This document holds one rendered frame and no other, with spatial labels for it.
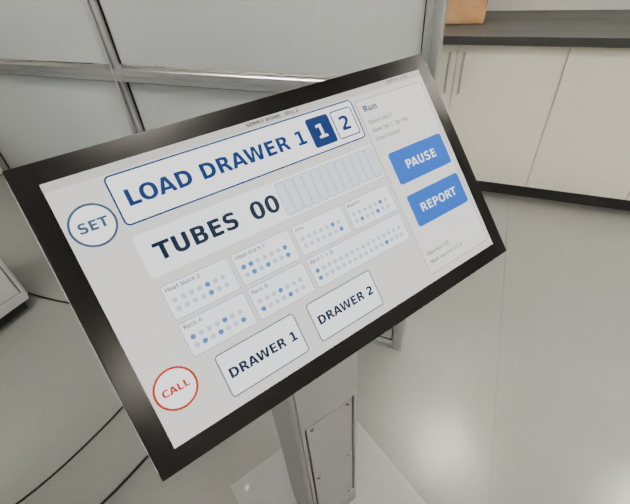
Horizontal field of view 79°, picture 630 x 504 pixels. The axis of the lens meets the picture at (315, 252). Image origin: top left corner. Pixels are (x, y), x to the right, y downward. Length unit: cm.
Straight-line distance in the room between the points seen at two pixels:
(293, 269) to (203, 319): 11
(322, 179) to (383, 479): 109
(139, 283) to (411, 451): 121
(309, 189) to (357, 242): 9
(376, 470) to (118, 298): 113
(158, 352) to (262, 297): 11
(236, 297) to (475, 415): 127
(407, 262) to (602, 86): 202
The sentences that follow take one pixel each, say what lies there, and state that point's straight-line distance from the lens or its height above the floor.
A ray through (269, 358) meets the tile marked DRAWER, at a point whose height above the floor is 100.
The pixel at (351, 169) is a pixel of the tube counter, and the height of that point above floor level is 111.
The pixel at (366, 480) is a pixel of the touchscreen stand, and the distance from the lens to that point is 138.
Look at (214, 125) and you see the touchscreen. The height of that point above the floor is 119.
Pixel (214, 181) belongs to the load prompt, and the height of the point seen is 115.
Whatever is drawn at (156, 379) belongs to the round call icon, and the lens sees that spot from 41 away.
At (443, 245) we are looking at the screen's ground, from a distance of 54.
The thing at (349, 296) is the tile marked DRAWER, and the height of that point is 101.
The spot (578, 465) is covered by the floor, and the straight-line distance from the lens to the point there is 161.
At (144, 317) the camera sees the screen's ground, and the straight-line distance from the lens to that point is 40.
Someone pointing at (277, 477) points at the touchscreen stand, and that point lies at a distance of 140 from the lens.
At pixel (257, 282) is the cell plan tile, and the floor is 106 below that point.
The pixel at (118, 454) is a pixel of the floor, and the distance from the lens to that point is 165.
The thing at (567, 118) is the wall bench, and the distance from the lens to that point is 247.
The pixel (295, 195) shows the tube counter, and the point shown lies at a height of 111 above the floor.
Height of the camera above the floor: 134
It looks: 40 degrees down
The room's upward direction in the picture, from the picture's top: 5 degrees counter-clockwise
